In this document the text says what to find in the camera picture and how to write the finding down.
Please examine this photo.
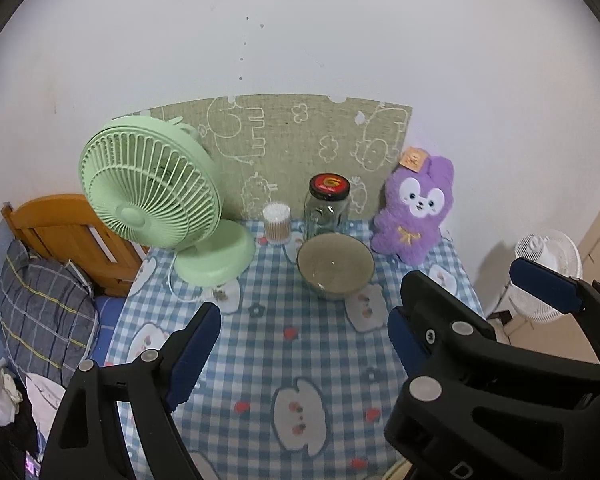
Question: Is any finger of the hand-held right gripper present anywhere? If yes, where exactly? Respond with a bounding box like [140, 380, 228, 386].
[384, 270, 600, 461]
[510, 257, 600, 366]

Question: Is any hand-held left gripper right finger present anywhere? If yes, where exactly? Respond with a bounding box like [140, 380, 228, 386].
[387, 305, 433, 377]

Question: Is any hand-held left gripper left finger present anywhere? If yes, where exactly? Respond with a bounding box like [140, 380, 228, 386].
[42, 302, 222, 480]

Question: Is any white standing fan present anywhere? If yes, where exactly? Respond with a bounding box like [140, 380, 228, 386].
[485, 230, 583, 326]

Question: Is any blue bed sheet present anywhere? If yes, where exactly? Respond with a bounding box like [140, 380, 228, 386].
[90, 294, 131, 366]

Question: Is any blue checkered printed tablecloth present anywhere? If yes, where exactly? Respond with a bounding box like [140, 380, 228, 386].
[102, 217, 486, 480]

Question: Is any purple plush bunny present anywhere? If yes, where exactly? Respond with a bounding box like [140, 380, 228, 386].
[370, 147, 456, 265]

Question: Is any glass jar with red lid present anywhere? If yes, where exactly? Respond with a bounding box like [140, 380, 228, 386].
[305, 173, 353, 241]

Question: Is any grey plaid pillow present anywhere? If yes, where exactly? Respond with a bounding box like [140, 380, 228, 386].
[0, 237, 101, 386]

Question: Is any clear cotton swab container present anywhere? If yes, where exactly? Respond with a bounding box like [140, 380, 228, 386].
[262, 203, 292, 245]

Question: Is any green desk fan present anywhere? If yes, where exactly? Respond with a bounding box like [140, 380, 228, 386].
[77, 115, 257, 288]

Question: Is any wooden chair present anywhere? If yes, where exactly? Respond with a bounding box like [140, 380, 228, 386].
[0, 194, 151, 297]

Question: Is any white crumpled cloth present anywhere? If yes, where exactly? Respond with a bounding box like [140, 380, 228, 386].
[0, 360, 23, 426]

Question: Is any dark cloth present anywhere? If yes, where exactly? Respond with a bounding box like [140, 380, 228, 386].
[0, 410, 48, 480]

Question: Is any green cartoon print board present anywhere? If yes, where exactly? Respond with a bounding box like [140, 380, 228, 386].
[112, 94, 413, 223]

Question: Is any white desk fan cable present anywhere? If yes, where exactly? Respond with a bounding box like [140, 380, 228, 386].
[166, 255, 206, 304]

